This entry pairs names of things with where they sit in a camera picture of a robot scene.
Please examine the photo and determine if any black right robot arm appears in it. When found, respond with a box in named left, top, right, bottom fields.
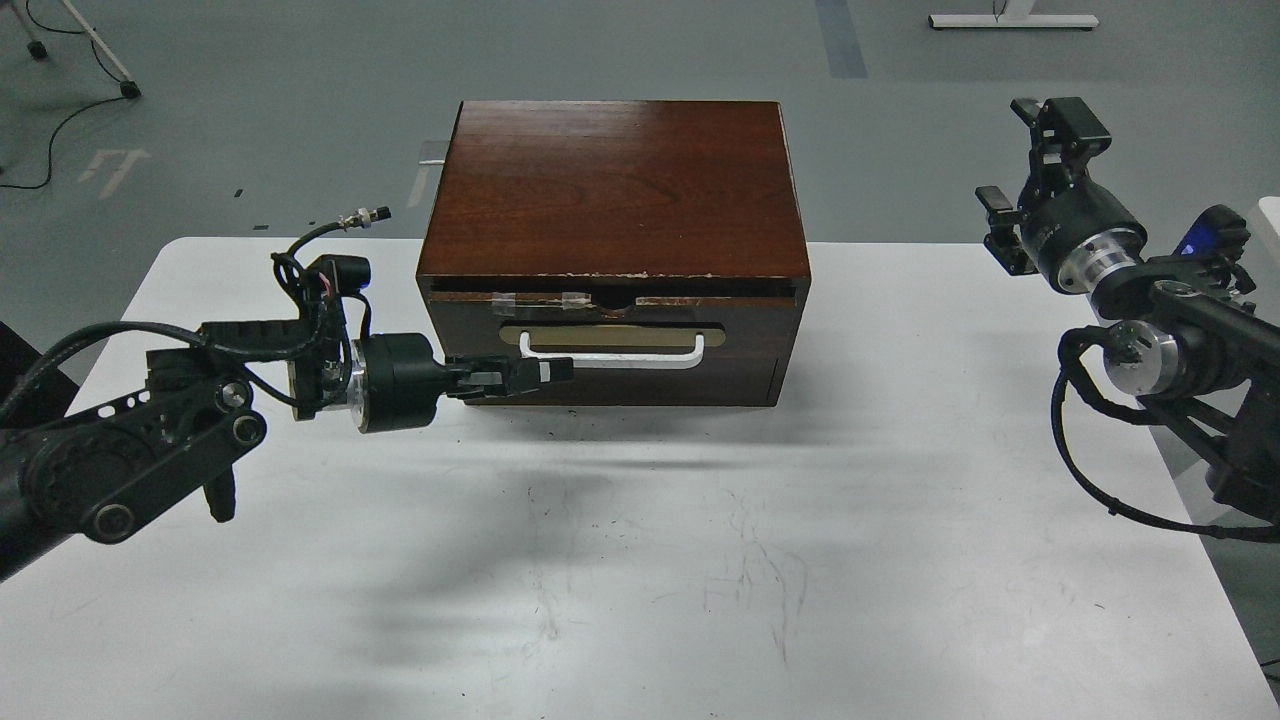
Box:
left=975, top=97, right=1279, bottom=544

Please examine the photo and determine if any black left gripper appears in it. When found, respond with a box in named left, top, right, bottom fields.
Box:
left=353, top=333, right=575, bottom=434

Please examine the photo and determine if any wooden drawer with white handle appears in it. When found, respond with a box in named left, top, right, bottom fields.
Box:
left=424, top=292, right=804, bottom=407

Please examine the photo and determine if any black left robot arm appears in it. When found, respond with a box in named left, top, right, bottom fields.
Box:
left=3, top=208, right=573, bottom=578

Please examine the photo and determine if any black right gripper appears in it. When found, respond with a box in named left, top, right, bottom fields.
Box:
left=975, top=97, right=1147, bottom=293

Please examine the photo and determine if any white table leg base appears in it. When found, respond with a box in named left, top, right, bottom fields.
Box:
left=928, top=1, right=1100, bottom=32

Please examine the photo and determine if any black floor cable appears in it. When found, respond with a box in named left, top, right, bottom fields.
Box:
left=0, top=0, right=125, bottom=191

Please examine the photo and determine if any white stand with wheels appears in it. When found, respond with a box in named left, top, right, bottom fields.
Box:
left=18, top=0, right=142, bottom=99

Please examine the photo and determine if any dark wooden cabinet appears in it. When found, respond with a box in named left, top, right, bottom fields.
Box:
left=416, top=100, right=812, bottom=369

